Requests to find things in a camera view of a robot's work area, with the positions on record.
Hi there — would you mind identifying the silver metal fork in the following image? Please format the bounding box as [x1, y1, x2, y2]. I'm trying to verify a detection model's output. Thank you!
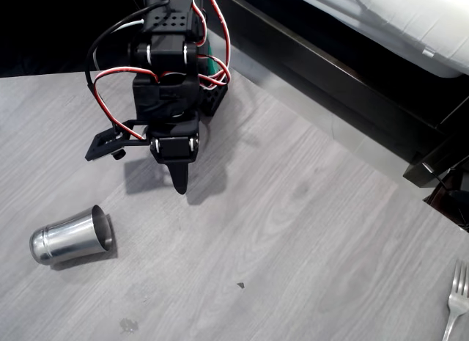
[441, 259, 469, 341]

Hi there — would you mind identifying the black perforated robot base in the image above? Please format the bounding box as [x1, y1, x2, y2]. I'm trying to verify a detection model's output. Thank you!
[199, 82, 230, 118]

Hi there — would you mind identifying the white mattress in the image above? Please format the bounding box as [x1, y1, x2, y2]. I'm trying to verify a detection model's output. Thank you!
[284, 0, 469, 78]

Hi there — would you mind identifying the dark wooden bed frame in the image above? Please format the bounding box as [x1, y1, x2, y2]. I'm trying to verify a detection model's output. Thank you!
[215, 0, 469, 190]

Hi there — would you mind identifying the shiny steel cup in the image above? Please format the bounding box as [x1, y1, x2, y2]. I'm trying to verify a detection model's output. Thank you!
[29, 204, 114, 265]

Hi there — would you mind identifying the green clamp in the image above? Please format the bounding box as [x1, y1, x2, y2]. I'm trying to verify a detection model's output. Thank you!
[203, 38, 226, 77]

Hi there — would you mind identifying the red white servo cable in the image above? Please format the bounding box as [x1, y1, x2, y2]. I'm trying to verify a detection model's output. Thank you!
[197, 0, 232, 91]
[190, 0, 208, 48]
[93, 67, 160, 141]

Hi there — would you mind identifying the black camera cable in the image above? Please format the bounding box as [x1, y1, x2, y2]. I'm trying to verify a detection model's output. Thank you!
[84, 0, 171, 89]

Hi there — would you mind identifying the thin white cable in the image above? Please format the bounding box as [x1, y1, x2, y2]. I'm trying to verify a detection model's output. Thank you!
[93, 20, 146, 73]

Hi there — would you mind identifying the black gripper camera mount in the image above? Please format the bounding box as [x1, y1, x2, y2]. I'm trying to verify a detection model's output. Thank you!
[84, 119, 151, 162]

